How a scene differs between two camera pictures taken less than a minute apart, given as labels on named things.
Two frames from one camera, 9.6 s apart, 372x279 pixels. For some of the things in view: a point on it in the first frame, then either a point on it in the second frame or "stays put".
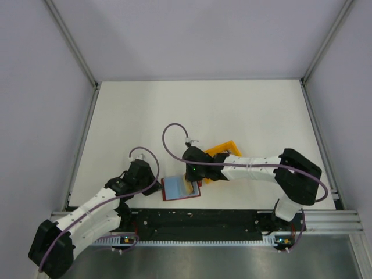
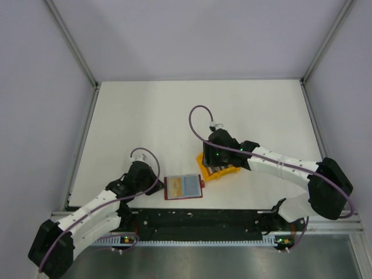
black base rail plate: x=208 y=223 stays put
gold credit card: x=188 y=185 -> x=175 y=187
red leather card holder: x=174 y=188 stays put
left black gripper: x=156 y=187 stays put
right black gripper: x=190 y=176 -> x=208 y=157
